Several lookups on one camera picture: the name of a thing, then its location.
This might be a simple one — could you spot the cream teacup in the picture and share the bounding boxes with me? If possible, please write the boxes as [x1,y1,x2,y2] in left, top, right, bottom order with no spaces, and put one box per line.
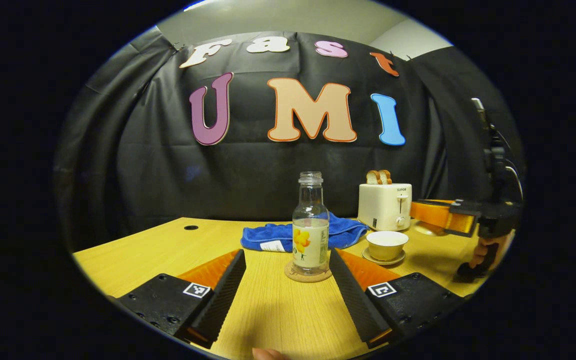
[366,230,410,262]

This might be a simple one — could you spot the white toaster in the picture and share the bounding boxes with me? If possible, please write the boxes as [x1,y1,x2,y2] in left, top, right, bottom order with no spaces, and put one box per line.
[357,183,413,232]

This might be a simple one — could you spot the clear glass water bottle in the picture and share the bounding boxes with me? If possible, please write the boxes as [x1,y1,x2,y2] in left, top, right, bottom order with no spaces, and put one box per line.
[292,171,330,276]

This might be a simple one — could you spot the round cork coaster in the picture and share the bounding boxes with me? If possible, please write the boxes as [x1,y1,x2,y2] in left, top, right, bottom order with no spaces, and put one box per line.
[284,260,333,284]

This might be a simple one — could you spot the blue towel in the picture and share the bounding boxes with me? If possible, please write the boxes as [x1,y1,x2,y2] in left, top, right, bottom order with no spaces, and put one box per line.
[240,212,369,253]

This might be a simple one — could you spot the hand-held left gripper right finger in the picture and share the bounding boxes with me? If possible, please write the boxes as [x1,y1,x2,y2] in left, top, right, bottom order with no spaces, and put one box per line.
[329,248,464,350]

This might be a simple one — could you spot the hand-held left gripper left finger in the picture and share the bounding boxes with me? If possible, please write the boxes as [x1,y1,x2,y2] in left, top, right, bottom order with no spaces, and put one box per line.
[105,249,247,350]

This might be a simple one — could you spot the cream teacup lid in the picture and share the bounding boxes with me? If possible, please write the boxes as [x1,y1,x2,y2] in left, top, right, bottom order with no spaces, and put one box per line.
[414,222,449,237]

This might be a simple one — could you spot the black backdrop cloth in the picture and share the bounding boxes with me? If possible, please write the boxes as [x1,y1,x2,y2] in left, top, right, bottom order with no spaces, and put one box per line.
[53,27,525,251]

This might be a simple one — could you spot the cream saucer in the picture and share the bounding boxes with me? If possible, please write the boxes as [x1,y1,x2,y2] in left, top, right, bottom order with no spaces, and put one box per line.
[361,247,406,266]

